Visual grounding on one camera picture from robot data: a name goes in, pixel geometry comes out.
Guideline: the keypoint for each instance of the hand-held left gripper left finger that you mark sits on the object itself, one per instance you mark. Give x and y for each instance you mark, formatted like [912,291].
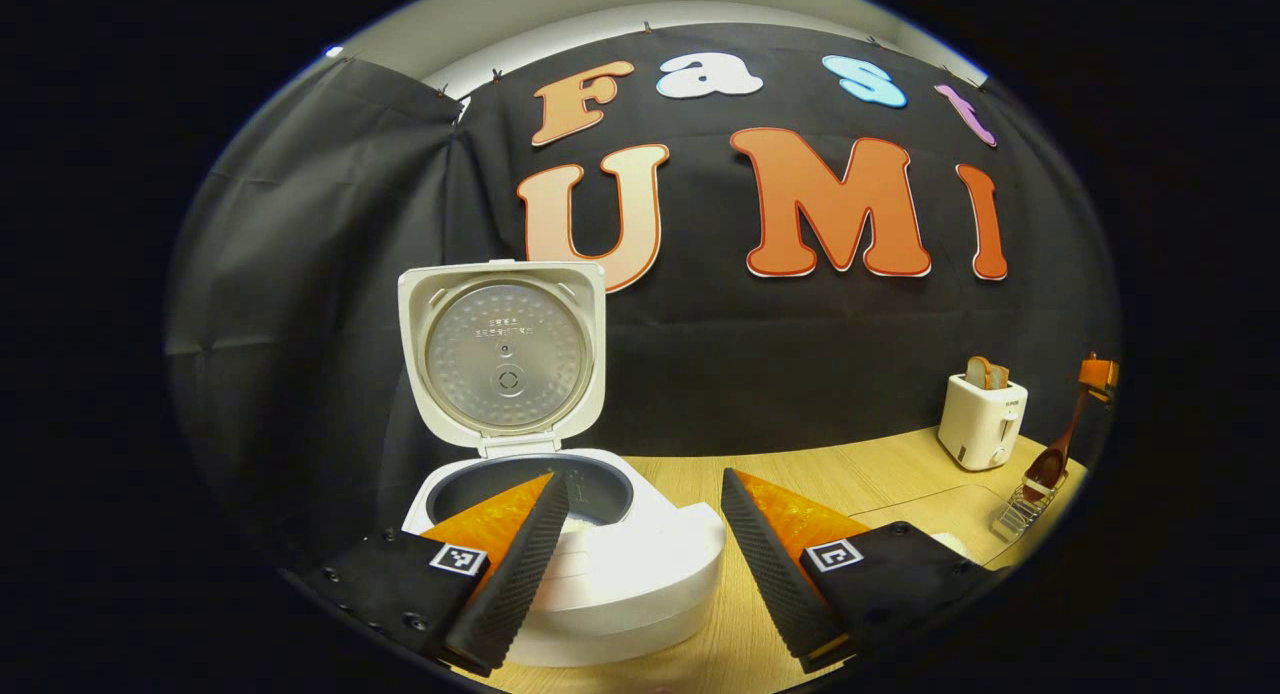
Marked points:
[520,574]

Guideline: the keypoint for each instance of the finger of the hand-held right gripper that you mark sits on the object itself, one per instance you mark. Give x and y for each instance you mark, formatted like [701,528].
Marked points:
[1098,374]

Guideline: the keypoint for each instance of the white rice cooker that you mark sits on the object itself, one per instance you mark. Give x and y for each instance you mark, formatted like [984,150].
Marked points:
[620,584]

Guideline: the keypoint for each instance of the brown wooden spoon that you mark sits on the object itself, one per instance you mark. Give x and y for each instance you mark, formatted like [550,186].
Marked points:
[1050,464]

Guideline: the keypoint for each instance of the brown toast slice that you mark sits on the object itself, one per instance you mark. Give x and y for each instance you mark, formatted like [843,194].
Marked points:
[976,372]
[998,376]

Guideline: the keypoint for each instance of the white toaster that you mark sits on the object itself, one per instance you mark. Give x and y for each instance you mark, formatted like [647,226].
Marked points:
[980,424]

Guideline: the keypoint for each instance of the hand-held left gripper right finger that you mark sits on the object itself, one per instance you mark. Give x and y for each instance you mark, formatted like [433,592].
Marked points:
[770,574]

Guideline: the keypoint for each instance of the white rice pile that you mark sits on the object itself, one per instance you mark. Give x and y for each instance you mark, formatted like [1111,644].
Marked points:
[582,523]

